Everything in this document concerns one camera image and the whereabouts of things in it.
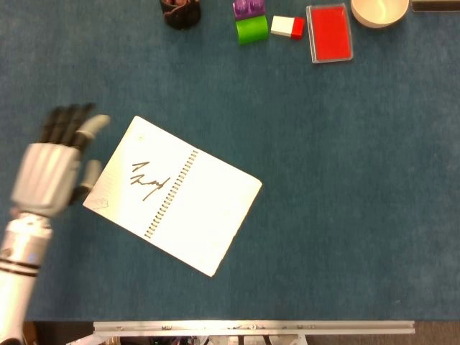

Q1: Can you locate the green rounded building block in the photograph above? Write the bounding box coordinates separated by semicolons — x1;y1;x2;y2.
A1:
235;16;270;46

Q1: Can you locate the blue felt table cloth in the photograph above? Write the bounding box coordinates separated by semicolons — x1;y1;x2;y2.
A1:
0;0;460;322

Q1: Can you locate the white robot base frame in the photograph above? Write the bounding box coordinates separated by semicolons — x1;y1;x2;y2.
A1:
71;333;310;345

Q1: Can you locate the black mesh pen cup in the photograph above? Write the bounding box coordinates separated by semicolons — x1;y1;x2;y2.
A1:
160;0;201;31

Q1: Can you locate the left silver-black robot hand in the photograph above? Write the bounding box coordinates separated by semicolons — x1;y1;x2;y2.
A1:
10;103;111;219

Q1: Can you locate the cream white bowl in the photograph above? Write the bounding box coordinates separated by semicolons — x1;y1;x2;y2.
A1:
350;0;410;29

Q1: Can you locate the spiral notebook with brown cover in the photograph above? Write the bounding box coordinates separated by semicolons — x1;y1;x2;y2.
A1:
82;115;263;278

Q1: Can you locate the white stamp with red cap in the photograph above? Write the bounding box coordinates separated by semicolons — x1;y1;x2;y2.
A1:
270;15;305;40

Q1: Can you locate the purple two-stud building block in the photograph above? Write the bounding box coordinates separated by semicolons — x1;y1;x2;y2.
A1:
231;0;267;21

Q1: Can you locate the red ink pad clear case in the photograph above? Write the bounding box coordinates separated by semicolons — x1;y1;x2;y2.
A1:
305;3;354;65

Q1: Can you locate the aluminium profile rail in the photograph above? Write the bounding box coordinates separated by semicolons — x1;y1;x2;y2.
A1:
93;321;416;337

